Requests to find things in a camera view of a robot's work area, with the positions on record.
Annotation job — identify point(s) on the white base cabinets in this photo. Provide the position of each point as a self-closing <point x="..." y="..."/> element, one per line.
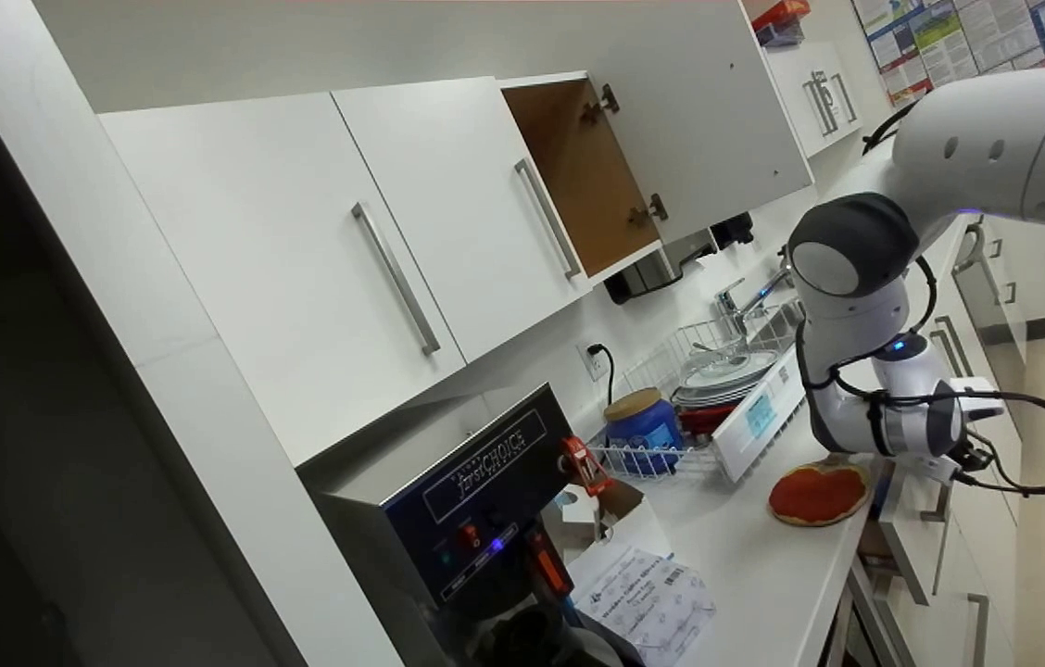
<point x="991" y="283"/>

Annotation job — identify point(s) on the small black appliance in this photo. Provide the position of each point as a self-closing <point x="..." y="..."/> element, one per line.
<point x="733" y="232"/>

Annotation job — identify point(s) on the white plate dotted rim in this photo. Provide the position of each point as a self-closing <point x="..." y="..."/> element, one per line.
<point x="720" y="376"/>

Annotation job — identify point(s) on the black steel coffee carafe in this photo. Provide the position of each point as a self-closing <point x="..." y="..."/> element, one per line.
<point x="528" y="636"/>

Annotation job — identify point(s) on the blue canister tan lid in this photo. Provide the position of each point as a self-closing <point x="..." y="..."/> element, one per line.
<point x="648" y="426"/>

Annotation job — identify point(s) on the black metal-rimmed appliance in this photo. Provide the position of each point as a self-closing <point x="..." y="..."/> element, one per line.
<point x="639" y="279"/>

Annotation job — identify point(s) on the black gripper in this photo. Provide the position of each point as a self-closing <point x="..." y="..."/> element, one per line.
<point x="974" y="453"/>

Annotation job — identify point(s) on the steel sink faucet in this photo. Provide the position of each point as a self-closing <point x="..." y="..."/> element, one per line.
<point x="750" y="300"/>

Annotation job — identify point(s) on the printed paper sheet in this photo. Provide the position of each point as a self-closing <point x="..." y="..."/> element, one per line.
<point x="648" y="605"/>

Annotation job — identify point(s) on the red plastic utensil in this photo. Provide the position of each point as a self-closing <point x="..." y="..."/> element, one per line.
<point x="703" y="421"/>

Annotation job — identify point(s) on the red box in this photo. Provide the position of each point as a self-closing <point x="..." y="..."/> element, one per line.
<point x="782" y="15"/>

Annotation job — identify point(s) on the brown cardboard box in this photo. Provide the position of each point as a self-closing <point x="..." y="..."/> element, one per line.
<point x="617" y="503"/>

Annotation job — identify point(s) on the white hinged cabinet door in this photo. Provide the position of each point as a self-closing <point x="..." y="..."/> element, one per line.
<point x="720" y="114"/>

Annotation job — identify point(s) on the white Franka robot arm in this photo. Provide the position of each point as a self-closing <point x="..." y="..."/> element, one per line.
<point x="1017" y="134"/>

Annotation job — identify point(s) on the white wall outlet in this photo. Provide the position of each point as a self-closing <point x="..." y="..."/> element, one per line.
<point x="596" y="356"/>

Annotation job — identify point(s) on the tall white cabinet panel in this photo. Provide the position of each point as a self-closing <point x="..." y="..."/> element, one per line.
<point x="176" y="467"/>

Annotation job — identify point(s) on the white drawer wood interior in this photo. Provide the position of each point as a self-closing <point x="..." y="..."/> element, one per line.
<point x="916" y="544"/>

